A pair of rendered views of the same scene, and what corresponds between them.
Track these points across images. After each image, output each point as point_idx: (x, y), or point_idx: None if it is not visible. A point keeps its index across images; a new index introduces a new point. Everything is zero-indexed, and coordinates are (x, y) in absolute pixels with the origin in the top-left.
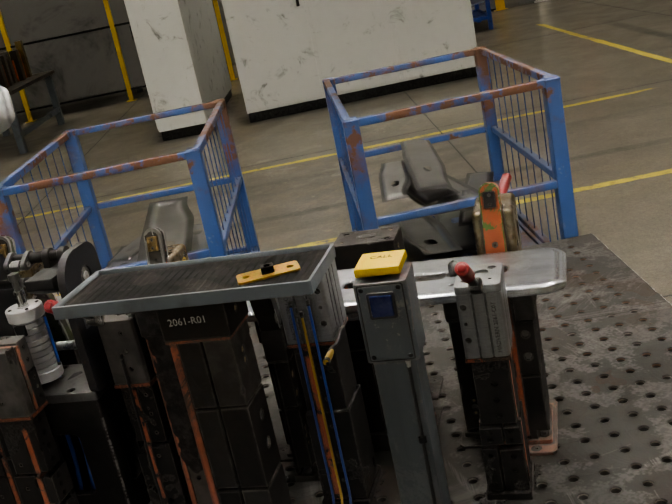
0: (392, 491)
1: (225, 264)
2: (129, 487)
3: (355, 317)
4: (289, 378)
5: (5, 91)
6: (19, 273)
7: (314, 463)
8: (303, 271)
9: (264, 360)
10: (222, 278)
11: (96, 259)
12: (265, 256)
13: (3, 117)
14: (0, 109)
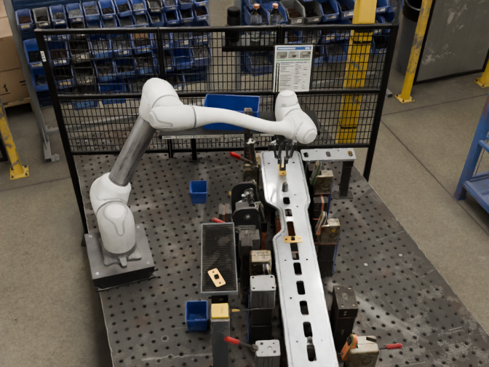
0: None
1: (231, 261)
2: (237, 270)
3: None
4: None
5: (308, 133)
6: (316, 176)
7: (279, 325)
8: (215, 287)
9: (362, 282)
10: (216, 264)
11: (257, 214)
12: (235, 271)
13: (301, 141)
14: (300, 138)
